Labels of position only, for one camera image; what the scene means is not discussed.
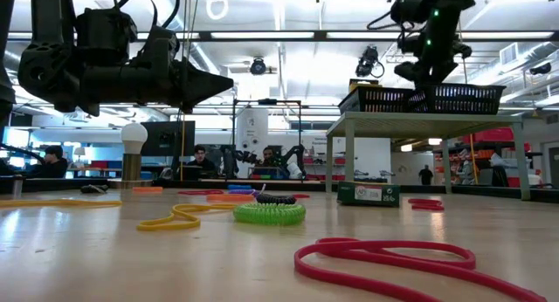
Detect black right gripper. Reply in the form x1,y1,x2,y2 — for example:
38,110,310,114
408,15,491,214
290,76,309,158
395,35,472,86

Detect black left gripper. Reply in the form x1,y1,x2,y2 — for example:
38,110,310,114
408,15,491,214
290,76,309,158
80,59,235,116

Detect black plastic mesh basket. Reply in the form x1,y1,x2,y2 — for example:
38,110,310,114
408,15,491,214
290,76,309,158
408,83,507,115
338,86,416,115

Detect yellow green Crayola crayon box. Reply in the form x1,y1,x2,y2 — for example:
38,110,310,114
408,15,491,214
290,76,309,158
349,78,380,90

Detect black spiral coil band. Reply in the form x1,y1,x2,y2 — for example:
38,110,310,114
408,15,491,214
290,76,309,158
255,183,298,206

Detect yellow rubber band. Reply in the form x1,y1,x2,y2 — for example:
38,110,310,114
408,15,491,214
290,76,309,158
0,198,123,209
137,203,237,232

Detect black monitor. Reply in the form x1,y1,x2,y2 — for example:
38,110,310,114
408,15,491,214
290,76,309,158
140,120,197,158

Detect white pillar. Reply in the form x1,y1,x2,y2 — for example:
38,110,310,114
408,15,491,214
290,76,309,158
235,107,270,180

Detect pale green metal riser shelf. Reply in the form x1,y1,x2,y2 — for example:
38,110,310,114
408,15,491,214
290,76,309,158
325,111,532,202

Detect white ceiling air vent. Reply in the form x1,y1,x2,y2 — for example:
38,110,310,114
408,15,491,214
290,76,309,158
500,43,520,66

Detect person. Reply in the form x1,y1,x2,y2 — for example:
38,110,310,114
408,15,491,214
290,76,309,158
185,144,218,172
418,164,434,186
30,144,70,180
257,147,285,168

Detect black ceiling-hung device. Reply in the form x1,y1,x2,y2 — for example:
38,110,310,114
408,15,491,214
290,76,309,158
355,46,385,79

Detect lamp with white globe bulb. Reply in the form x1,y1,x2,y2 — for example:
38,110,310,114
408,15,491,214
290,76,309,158
107,121,155,189

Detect red storage bins rack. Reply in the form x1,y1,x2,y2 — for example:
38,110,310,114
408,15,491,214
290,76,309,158
431,127,545,188

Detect overhead bar with light strips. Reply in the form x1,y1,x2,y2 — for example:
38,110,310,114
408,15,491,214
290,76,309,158
6,30,559,42

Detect white partition board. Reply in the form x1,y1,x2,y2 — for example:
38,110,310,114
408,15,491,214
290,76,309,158
332,137,392,184

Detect green spiral coil band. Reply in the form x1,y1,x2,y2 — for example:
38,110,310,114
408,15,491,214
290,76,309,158
232,202,307,227

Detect Crayola box with blue print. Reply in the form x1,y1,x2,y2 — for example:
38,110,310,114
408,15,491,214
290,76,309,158
336,182,401,208

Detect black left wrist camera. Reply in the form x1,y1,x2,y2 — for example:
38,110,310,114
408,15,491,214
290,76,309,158
139,24,181,70

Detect black overhead camera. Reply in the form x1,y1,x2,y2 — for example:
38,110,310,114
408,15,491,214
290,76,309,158
249,57,267,76

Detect black background station frame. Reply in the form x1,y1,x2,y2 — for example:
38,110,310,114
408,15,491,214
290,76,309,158
231,99,303,181

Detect white hanging cable loop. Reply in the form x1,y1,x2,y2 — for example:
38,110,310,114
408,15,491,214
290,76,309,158
205,0,229,21

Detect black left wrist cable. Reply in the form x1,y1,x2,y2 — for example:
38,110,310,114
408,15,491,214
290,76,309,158
112,0,181,32

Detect yellow hanging cord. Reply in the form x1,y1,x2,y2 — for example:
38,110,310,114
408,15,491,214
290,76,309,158
457,20,480,185

